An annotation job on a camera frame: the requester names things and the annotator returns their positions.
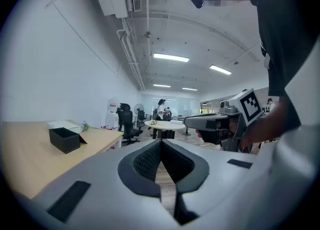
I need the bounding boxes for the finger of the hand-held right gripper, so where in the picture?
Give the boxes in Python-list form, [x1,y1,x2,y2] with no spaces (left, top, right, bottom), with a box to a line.
[184,114,230,131]

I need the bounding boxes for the person's right forearm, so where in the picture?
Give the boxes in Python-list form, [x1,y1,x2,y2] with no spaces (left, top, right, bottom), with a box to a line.
[239,95,288,154]

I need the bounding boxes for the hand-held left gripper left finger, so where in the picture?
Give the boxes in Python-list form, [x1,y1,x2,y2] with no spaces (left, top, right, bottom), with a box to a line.
[32,139,182,230]

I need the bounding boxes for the standing fan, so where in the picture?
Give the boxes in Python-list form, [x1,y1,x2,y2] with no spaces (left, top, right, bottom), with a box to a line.
[133,103,146,115]

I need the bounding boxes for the white ceiling pipes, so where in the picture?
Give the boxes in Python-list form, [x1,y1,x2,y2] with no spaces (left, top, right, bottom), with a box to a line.
[116,16,146,91]

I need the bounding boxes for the black box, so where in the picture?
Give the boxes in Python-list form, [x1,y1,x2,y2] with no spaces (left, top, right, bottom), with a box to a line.
[48,127,88,154]

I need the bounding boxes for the artificial flower sprig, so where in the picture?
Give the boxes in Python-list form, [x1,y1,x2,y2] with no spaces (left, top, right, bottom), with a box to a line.
[80,120,101,132]

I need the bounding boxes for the person's black clothing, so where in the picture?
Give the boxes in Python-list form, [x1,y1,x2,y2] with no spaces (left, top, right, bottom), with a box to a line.
[243,0,320,131]

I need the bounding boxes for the white flat box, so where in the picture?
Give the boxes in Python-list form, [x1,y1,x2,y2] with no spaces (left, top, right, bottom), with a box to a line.
[46,120,82,134]

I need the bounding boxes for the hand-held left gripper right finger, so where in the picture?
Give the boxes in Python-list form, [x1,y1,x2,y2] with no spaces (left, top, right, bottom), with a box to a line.
[162,139,271,230]

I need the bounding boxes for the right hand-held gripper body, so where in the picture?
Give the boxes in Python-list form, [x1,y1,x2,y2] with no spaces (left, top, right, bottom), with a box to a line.
[199,88,265,152]

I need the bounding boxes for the clear dispenser water jug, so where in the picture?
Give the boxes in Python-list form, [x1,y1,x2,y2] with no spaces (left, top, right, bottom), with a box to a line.
[107,98,120,114]

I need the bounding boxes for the round table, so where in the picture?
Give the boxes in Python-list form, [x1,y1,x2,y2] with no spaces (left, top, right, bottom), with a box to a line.
[144,120,186,140]

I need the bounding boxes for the white water dispenser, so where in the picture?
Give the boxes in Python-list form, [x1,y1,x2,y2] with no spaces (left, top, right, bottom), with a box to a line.
[105,111,120,132]

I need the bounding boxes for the black office chair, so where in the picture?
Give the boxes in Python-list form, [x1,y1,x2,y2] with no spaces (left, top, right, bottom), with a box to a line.
[136,109,149,128]
[117,103,144,146]

